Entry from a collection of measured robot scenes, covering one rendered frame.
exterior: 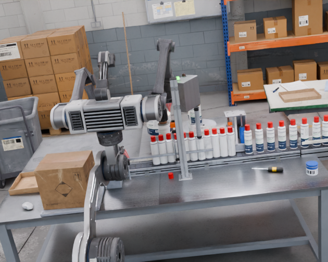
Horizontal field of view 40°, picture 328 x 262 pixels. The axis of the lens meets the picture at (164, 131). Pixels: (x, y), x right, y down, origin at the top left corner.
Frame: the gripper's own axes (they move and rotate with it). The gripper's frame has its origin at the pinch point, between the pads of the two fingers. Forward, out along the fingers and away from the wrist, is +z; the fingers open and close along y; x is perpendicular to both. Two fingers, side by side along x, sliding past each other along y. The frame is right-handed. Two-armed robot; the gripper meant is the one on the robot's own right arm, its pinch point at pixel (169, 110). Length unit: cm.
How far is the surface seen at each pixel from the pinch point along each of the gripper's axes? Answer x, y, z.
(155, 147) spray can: 21.8, 11.3, 17.4
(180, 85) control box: 35.3, -10.6, -27.7
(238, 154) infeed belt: 19, -43, 31
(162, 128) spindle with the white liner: -4.8, 6.9, 14.5
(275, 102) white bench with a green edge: -101, -93, 41
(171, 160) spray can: 21.1, 2.5, 28.2
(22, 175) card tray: 8, 112, 34
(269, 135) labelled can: 20, -64, 19
